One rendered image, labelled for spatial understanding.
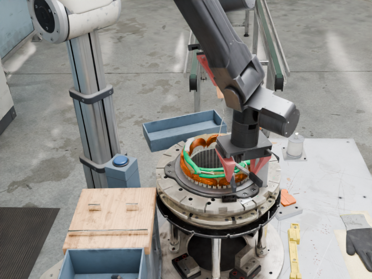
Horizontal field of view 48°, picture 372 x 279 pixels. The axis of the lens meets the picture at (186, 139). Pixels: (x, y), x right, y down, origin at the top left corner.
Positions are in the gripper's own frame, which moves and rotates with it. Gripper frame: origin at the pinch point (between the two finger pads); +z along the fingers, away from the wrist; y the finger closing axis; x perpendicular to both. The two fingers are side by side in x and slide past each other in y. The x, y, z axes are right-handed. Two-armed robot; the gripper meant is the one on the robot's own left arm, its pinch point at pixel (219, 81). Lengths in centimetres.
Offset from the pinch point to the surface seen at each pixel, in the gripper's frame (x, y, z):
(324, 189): 21, 51, 48
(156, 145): 33.4, -3.7, 19.1
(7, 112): 292, -20, 26
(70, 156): 222, 8, 60
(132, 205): 9.9, -22.7, 25.4
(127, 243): 2.3, -28.0, 30.3
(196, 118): 39.0, 14.6, 15.5
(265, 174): -5.1, 5.9, 23.1
